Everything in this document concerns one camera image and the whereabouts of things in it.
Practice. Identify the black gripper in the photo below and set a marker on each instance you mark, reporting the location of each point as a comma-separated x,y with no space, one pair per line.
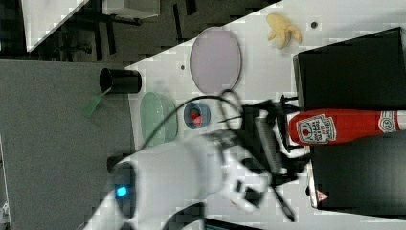
257,135

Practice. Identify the red plush ketchup bottle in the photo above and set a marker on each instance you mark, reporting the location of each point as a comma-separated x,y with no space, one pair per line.
333,126

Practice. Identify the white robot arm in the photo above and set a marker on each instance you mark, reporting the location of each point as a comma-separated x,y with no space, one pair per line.
165,187

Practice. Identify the small blue bowl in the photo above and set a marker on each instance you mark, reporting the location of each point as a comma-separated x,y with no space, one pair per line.
204,111

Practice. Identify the red toy strawberry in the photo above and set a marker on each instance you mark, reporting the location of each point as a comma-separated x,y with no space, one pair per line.
196,118

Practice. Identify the purple round plate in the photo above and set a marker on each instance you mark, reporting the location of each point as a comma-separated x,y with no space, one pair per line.
215,61

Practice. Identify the peeled toy banana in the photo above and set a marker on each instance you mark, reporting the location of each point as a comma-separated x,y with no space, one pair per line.
282,30

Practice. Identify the green perforated colander basket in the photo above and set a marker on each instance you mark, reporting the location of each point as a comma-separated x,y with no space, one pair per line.
154,108

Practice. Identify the white side table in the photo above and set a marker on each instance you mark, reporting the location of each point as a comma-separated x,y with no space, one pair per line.
42,17

